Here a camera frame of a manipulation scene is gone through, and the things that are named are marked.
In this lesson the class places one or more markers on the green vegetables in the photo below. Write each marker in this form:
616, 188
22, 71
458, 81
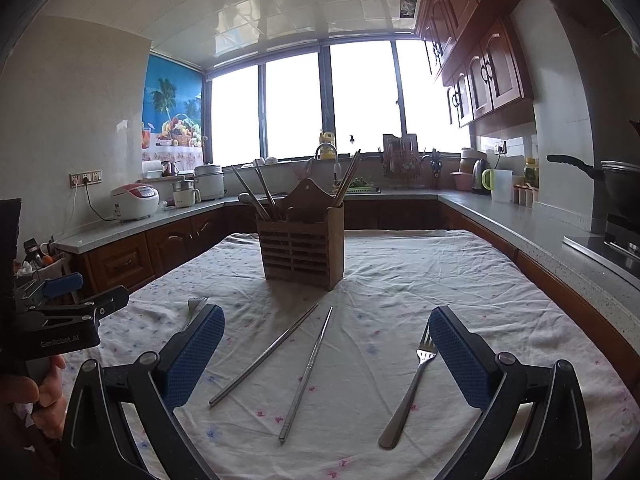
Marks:
357, 182

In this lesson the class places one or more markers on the cream lidded pot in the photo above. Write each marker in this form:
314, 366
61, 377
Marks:
472, 160

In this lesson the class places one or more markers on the spice jars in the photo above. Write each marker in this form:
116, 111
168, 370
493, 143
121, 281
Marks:
524, 195

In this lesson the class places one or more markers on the wooden chopstick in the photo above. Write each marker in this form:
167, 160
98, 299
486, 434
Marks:
342, 187
346, 180
351, 172

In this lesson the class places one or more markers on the metal dish rack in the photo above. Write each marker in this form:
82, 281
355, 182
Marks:
400, 160

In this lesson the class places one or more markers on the wooden cabinets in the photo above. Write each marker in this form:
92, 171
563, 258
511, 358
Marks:
475, 60
165, 245

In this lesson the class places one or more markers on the metal kitchen faucet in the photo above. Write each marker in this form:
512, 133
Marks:
327, 160

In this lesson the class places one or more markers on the white and red rice cooker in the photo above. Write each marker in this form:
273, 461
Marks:
135, 202

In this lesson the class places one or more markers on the steel electric kettle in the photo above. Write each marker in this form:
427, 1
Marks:
481, 177

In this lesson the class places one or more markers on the fruit wall poster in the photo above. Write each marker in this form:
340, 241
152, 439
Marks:
172, 105

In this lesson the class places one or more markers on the metal fork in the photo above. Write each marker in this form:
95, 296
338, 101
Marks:
407, 395
192, 305

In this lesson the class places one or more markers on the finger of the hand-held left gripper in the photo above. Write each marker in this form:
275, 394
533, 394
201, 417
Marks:
460, 355
62, 284
100, 302
197, 350

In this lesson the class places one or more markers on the kitchen window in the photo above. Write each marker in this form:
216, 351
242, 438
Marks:
350, 105

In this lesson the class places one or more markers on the wooden lower cabinets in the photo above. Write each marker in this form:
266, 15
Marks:
165, 245

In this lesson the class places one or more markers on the wooden upper cabinets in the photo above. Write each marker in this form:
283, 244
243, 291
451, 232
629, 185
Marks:
475, 60

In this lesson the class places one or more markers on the person's left hand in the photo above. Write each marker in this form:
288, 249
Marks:
52, 385

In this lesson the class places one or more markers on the yellow bottle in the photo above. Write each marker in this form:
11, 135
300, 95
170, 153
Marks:
327, 145

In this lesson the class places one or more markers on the pink basin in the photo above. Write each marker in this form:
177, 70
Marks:
462, 181

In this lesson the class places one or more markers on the black wok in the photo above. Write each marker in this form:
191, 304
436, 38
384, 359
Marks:
615, 180

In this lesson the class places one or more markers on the floral white tablecloth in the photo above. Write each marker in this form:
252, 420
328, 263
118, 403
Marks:
375, 280

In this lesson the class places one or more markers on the small white kitchen appliance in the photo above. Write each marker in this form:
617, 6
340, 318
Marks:
185, 195

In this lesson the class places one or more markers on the metal chopstick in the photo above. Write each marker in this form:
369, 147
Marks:
265, 352
242, 183
307, 372

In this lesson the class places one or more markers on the cluttered white basket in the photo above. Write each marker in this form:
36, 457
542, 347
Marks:
42, 260

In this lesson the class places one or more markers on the gas stove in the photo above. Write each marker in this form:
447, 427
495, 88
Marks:
610, 247

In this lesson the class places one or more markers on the large white electric cooker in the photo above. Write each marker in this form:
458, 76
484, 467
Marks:
209, 182

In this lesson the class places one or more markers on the dark chopstick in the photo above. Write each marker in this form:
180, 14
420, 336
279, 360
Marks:
262, 180

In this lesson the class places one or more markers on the wooden utensil holder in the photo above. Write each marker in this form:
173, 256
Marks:
300, 255

